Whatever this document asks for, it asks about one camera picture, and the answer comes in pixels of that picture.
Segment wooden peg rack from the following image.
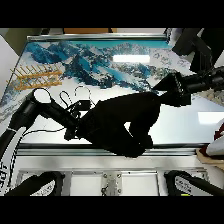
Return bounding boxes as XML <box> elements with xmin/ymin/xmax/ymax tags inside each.
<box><xmin>5</xmin><ymin>64</ymin><xmax>64</xmax><ymax>92</ymax></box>

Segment black garment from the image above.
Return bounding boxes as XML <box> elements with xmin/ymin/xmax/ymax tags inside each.
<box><xmin>75</xmin><ymin>92</ymin><xmax>162</xmax><ymax>159</ymax></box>

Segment dark red garment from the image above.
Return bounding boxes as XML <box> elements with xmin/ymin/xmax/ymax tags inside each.
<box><xmin>213</xmin><ymin>121</ymin><xmax>224</xmax><ymax>141</ymax></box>

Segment white garment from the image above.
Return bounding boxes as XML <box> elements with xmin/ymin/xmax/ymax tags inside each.
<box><xmin>205</xmin><ymin>131</ymin><xmax>224</xmax><ymax>158</ymax></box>

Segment black cable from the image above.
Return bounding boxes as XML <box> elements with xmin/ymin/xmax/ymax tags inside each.
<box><xmin>22</xmin><ymin>126</ymin><xmax>67</xmax><ymax>138</ymax></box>

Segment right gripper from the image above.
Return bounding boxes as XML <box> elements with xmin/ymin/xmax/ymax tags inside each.
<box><xmin>152</xmin><ymin>72</ymin><xmax>185</xmax><ymax>97</ymax></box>

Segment tan garment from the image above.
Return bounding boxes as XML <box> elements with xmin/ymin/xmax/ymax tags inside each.
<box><xmin>195</xmin><ymin>147</ymin><xmax>224</xmax><ymax>167</ymax></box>

